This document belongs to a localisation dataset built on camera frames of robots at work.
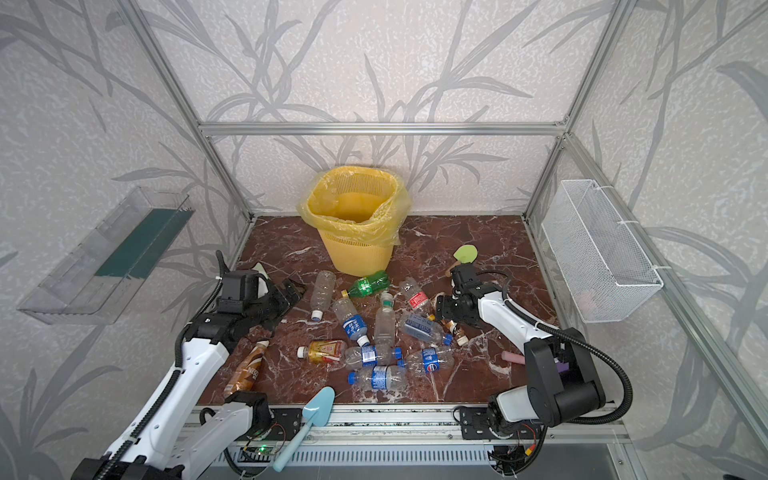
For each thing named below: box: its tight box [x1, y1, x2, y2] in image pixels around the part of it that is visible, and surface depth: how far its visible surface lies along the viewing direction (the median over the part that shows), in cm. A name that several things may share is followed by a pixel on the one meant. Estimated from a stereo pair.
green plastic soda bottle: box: [348, 270, 391, 298], surface depth 98 cm
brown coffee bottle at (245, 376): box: [223, 340, 270, 399], surface depth 80 cm
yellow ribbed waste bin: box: [307, 166, 398, 277], surface depth 92 cm
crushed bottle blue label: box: [405, 347, 455, 375], surface depth 83 cm
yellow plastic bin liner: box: [297, 166, 412, 248], surface depth 87 cm
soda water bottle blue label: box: [400, 313, 454, 344], surface depth 88 cm
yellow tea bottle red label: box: [296, 339, 348, 365], surface depth 82 cm
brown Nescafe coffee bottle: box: [441, 319, 469, 347], surface depth 88 cm
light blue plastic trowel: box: [272, 386, 336, 473], surface depth 77 cm
